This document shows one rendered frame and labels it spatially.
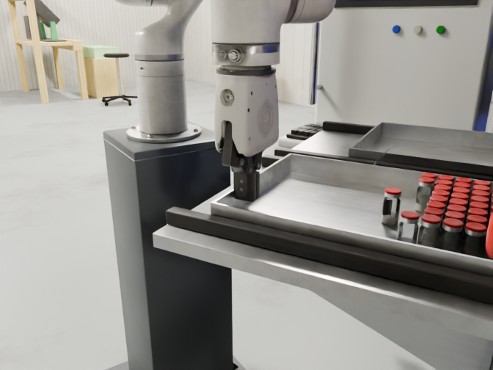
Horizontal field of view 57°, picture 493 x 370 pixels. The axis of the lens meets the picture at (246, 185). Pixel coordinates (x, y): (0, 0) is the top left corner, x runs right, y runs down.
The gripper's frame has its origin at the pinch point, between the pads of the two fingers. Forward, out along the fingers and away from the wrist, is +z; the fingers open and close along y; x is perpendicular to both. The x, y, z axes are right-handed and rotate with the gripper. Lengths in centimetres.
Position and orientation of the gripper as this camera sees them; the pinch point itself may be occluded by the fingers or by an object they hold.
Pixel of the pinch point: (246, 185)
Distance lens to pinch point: 61.8
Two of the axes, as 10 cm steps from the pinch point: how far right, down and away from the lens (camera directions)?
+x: -8.8, -1.5, 4.4
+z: 0.0, 9.4, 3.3
